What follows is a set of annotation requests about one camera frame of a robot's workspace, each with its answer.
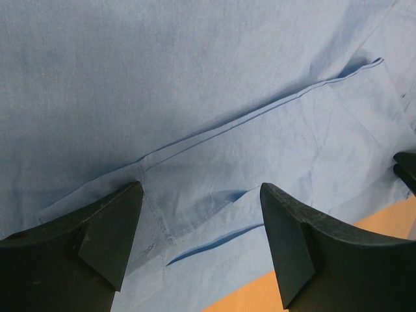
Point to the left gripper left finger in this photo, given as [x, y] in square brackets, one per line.
[76, 262]

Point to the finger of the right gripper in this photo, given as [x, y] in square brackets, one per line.
[405, 168]

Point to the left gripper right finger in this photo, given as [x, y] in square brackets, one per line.
[324, 264]

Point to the light blue long sleeve shirt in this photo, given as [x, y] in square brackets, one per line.
[202, 102]

